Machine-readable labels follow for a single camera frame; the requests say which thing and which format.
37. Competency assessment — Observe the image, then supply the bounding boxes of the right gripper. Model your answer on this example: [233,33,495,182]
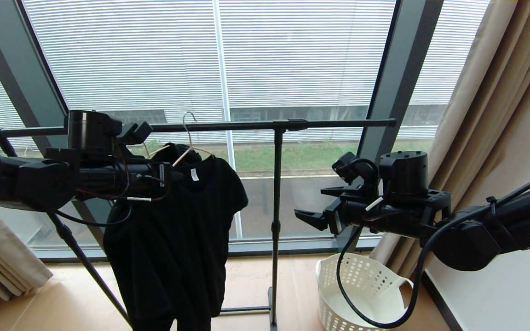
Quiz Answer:
[294,184,437,238]

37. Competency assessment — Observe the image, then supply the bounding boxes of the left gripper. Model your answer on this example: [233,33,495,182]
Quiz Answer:
[77,159,174,200]

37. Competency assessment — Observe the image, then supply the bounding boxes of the pink clothes hanger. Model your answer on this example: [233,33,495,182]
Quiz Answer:
[142,142,173,160]
[172,111,216,167]

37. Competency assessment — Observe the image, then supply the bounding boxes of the black short-sleeved shirt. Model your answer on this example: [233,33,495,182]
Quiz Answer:
[103,154,249,331]

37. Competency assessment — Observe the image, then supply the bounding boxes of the white laundry basket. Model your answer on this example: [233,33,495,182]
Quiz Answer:
[316,253,414,331]

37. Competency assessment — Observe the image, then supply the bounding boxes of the black clothes rack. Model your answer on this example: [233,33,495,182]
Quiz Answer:
[0,118,397,331]

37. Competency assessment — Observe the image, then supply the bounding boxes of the window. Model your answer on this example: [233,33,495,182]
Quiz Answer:
[0,0,445,258]

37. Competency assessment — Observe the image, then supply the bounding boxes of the beige curtain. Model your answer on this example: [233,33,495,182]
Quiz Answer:
[371,0,530,276]
[0,202,54,302]

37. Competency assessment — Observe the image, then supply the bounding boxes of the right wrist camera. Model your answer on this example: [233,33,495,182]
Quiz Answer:
[332,152,380,185]

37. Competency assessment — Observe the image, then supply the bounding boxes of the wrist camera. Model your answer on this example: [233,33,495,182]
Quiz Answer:
[117,120,154,148]
[332,152,380,185]

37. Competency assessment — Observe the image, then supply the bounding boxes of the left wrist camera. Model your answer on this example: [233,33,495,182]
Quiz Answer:
[117,120,154,148]

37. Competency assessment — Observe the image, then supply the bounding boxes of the black cable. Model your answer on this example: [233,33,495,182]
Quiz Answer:
[53,202,132,228]
[335,165,530,330]

